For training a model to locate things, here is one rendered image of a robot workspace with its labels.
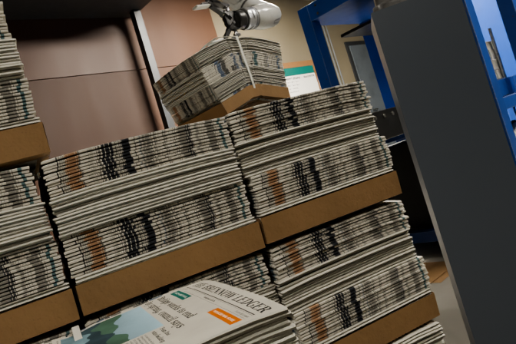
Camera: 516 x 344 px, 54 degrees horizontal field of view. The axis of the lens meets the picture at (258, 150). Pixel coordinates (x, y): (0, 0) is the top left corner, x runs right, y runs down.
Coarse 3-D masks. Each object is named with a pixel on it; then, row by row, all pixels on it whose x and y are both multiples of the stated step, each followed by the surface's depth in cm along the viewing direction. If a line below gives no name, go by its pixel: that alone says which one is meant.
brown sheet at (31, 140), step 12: (0, 132) 68; (12, 132) 68; (24, 132) 69; (36, 132) 70; (0, 144) 67; (12, 144) 68; (24, 144) 69; (36, 144) 69; (0, 156) 67; (12, 156) 68; (24, 156) 69
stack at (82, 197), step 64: (192, 128) 79; (256, 128) 83; (320, 128) 88; (0, 192) 67; (64, 192) 70; (128, 192) 73; (192, 192) 76; (256, 192) 81; (320, 192) 86; (0, 256) 65; (64, 256) 70; (128, 256) 72; (256, 256) 80; (320, 256) 85; (384, 256) 90; (320, 320) 82
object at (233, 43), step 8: (232, 40) 176; (240, 40) 180; (232, 48) 175; (240, 56) 177; (248, 56) 179; (240, 64) 175; (248, 64) 178; (248, 72) 177; (248, 80) 176; (256, 96) 176
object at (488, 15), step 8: (472, 0) 451; (480, 0) 447; (488, 0) 442; (480, 8) 448; (488, 8) 443; (496, 8) 439; (480, 16) 449; (488, 16) 444; (496, 16) 440; (480, 24) 451; (488, 24) 446; (496, 24) 441; (488, 32) 447; (496, 32) 442; (504, 32) 438; (488, 40) 448; (496, 40) 444; (504, 40) 439; (504, 48) 440; (504, 56) 441; (512, 56) 437; (504, 64) 443; (512, 64) 438; (512, 72) 440
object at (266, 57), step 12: (252, 48) 181; (264, 48) 186; (276, 48) 190; (252, 60) 179; (264, 60) 184; (276, 60) 188; (264, 72) 181; (276, 72) 185; (276, 84) 184; (264, 96) 179; (240, 108) 188
